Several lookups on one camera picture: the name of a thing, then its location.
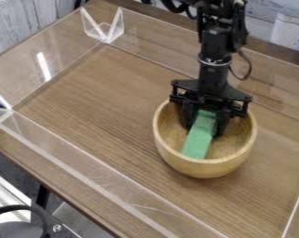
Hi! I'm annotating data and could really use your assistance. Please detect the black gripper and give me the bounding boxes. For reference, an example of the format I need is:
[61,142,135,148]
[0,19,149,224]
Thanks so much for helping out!
[169,55,253,138]

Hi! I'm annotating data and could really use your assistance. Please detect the green rectangular block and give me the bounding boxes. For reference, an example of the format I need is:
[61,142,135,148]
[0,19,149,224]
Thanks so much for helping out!
[181,110,216,160]

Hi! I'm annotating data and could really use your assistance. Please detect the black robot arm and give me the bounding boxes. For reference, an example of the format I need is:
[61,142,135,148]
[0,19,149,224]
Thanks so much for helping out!
[161,0,253,137]

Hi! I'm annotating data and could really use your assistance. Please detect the brown wooden bowl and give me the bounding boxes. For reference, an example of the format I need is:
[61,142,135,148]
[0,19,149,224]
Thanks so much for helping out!
[152,100,257,179]

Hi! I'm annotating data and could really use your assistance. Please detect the clear acrylic barrier walls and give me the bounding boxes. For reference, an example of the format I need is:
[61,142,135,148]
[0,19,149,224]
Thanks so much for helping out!
[0,2,299,238]

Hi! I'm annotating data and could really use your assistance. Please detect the black table leg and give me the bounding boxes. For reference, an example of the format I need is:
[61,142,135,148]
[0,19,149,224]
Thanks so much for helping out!
[36,185,51,208]

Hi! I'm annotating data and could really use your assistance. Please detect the grey metal base plate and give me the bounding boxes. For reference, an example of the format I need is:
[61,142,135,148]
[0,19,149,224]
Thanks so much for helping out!
[31,204,81,238]

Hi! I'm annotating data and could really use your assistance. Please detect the black cable loop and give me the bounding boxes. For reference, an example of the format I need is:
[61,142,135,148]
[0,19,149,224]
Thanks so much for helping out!
[0,204,53,238]

